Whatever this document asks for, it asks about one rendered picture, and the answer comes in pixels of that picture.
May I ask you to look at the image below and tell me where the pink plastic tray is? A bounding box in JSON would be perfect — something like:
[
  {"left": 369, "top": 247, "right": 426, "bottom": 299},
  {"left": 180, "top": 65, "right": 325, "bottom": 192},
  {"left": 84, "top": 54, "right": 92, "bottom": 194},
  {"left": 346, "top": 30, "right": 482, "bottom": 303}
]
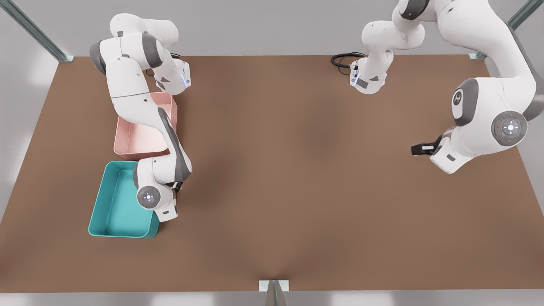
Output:
[{"left": 113, "top": 92, "right": 178, "bottom": 161}]

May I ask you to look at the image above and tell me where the black cable loop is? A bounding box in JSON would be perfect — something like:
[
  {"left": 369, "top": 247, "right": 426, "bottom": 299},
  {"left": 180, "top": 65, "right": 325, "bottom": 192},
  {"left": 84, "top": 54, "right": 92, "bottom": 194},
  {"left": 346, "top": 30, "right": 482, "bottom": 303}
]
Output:
[{"left": 331, "top": 52, "right": 367, "bottom": 77}]

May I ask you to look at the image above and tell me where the teal plastic tray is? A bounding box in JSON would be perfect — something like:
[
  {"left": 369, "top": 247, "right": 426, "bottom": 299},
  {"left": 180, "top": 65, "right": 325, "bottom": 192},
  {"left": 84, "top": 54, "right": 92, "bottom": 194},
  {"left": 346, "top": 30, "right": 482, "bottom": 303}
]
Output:
[{"left": 88, "top": 161, "right": 160, "bottom": 239}]

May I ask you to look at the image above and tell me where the silver frame post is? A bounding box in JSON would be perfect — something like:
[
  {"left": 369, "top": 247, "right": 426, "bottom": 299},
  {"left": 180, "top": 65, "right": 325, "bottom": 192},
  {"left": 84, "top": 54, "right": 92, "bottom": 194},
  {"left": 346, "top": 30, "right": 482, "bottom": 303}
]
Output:
[
  {"left": 468, "top": 0, "right": 544, "bottom": 61},
  {"left": 259, "top": 280, "right": 289, "bottom": 306},
  {"left": 0, "top": 0, "right": 74, "bottom": 63}
]

